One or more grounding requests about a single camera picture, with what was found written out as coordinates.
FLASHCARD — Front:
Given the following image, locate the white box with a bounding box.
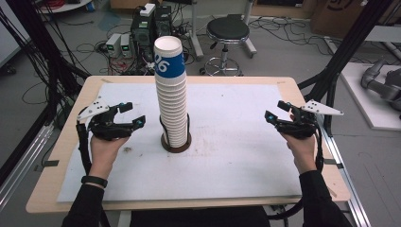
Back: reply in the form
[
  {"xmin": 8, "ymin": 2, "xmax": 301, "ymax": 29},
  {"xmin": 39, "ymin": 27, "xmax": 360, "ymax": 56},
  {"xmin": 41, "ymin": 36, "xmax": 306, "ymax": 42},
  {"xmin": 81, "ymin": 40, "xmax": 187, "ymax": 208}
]
[{"xmin": 139, "ymin": 3, "xmax": 157, "ymax": 18}]

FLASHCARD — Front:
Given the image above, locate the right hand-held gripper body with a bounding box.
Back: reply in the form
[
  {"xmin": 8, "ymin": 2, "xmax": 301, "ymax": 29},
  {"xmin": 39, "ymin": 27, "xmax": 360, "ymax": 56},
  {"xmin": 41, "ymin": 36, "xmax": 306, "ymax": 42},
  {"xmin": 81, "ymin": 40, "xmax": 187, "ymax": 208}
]
[{"xmin": 273, "ymin": 98, "xmax": 345, "ymax": 140}]

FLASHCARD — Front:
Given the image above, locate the white floor board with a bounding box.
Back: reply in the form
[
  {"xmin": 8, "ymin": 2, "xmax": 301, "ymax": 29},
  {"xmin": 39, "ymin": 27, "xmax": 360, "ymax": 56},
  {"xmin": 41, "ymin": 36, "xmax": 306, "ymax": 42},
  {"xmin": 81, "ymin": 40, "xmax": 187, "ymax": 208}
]
[{"xmin": 340, "ymin": 61, "xmax": 401, "ymax": 132}]

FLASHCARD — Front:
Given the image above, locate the grey power supply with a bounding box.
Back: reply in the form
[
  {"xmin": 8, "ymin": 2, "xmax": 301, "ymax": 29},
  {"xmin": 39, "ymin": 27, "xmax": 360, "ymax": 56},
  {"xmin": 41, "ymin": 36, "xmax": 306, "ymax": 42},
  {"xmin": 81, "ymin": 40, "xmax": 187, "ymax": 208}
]
[
  {"xmin": 119, "ymin": 33, "xmax": 133, "ymax": 59},
  {"xmin": 105, "ymin": 32, "xmax": 123, "ymax": 59}
]

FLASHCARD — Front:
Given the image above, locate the person's dark clothing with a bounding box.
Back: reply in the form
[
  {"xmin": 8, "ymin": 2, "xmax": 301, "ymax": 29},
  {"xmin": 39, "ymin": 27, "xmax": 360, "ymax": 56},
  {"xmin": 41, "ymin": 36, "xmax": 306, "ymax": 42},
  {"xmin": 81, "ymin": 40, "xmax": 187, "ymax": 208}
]
[{"xmin": 129, "ymin": 205, "xmax": 272, "ymax": 227}]

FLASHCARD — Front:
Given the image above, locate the right hand-held gripper cable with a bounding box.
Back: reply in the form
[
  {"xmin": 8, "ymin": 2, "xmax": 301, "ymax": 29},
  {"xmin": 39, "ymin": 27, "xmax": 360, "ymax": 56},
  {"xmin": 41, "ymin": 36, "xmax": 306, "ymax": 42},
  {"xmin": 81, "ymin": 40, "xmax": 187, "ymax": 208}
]
[{"xmin": 314, "ymin": 121, "xmax": 325, "ymax": 173}]

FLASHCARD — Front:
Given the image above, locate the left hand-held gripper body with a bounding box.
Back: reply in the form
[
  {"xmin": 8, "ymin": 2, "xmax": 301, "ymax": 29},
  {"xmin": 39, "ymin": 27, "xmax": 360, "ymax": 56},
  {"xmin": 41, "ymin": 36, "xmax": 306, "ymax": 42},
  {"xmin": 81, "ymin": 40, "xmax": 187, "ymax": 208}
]
[{"xmin": 77, "ymin": 96, "xmax": 135, "ymax": 142}]

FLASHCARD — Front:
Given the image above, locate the stack of paper cups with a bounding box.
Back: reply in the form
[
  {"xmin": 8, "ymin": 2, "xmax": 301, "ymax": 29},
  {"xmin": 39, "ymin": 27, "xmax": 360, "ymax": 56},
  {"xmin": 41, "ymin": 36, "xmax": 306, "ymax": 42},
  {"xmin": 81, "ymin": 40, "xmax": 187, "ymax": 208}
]
[{"xmin": 153, "ymin": 35, "xmax": 189, "ymax": 149}]

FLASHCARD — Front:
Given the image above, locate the white foam mat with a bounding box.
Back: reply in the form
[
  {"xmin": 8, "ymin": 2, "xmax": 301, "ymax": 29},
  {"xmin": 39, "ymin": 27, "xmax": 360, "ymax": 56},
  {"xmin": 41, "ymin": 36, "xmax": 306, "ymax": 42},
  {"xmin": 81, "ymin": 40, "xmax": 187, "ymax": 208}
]
[{"xmin": 56, "ymin": 82, "xmax": 304, "ymax": 203}]

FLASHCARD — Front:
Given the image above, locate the left hand-held gripper cable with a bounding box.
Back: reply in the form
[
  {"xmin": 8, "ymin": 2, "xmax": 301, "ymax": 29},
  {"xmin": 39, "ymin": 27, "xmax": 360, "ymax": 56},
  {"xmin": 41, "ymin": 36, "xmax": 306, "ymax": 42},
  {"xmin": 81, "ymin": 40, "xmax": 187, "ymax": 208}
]
[{"xmin": 75, "ymin": 107, "xmax": 93, "ymax": 176}]

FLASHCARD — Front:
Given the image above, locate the person's right hand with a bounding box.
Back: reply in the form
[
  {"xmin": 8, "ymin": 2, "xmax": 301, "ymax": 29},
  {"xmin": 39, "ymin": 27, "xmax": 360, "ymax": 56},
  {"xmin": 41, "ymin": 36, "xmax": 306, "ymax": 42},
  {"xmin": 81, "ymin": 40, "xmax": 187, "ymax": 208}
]
[{"xmin": 280, "ymin": 131, "xmax": 318, "ymax": 175}]

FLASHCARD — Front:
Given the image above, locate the black wristband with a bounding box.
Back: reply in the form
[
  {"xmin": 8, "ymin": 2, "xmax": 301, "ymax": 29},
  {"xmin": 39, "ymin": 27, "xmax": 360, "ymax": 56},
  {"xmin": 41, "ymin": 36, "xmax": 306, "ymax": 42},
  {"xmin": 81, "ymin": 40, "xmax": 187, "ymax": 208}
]
[{"xmin": 80, "ymin": 175, "xmax": 109, "ymax": 189}]

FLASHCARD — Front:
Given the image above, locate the black computer tower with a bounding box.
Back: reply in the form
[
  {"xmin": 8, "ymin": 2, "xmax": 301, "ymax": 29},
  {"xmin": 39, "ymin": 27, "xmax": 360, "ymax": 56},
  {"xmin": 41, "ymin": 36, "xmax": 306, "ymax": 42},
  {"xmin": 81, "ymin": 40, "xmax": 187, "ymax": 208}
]
[{"xmin": 130, "ymin": 4, "xmax": 173, "ymax": 62}]

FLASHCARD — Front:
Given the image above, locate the hand-held gripper cable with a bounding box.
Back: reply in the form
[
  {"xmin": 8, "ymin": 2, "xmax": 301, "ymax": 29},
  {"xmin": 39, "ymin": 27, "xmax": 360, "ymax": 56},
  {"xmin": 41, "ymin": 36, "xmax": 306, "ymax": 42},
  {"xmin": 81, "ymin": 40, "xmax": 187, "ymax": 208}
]
[
  {"xmin": 75, "ymin": 107, "xmax": 93, "ymax": 176},
  {"xmin": 314, "ymin": 121, "xmax": 325, "ymax": 173}
]

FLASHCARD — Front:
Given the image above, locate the aluminium rail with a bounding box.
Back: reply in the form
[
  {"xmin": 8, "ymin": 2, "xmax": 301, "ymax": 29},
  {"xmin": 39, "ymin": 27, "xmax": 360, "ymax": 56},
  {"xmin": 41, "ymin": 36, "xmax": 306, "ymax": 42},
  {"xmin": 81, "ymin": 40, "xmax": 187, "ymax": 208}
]
[
  {"xmin": 315, "ymin": 103, "xmax": 374, "ymax": 227},
  {"xmin": 0, "ymin": 121, "xmax": 55, "ymax": 211}
]

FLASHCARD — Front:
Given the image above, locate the black tape piece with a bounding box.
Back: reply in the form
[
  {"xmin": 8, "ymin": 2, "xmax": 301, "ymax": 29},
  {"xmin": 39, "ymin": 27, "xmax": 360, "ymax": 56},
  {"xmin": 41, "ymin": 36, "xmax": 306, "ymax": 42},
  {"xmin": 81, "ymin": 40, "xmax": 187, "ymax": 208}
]
[
  {"xmin": 323, "ymin": 158, "xmax": 345, "ymax": 170},
  {"xmin": 34, "ymin": 159, "xmax": 61, "ymax": 173}
]

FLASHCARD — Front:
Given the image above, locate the person's left hand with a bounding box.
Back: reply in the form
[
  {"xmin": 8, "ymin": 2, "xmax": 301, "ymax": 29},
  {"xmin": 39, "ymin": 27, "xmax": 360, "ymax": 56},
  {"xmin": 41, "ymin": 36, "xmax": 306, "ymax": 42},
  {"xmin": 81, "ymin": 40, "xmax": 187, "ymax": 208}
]
[{"xmin": 89, "ymin": 135, "xmax": 131, "ymax": 181}]

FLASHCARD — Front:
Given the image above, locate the black round stool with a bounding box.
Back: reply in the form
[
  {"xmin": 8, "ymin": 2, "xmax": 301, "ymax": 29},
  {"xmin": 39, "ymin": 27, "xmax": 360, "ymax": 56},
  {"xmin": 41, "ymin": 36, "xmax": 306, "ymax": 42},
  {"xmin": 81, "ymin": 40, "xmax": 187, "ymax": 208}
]
[{"xmin": 203, "ymin": 13, "xmax": 258, "ymax": 77}]

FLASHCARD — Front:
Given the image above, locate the cardboard box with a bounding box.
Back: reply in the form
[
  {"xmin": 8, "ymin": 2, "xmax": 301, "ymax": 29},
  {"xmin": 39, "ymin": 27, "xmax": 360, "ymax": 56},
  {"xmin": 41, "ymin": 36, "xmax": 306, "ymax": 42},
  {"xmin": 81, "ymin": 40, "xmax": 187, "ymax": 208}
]
[{"xmin": 309, "ymin": 0, "xmax": 401, "ymax": 40}]

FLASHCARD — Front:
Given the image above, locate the black frame post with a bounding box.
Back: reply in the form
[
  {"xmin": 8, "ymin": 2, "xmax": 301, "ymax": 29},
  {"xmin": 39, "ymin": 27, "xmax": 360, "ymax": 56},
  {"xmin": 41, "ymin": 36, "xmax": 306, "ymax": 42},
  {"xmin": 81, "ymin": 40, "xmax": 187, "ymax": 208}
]
[
  {"xmin": 297, "ymin": 0, "xmax": 393, "ymax": 137},
  {"xmin": 0, "ymin": 0, "xmax": 91, "ymax": 127}
]

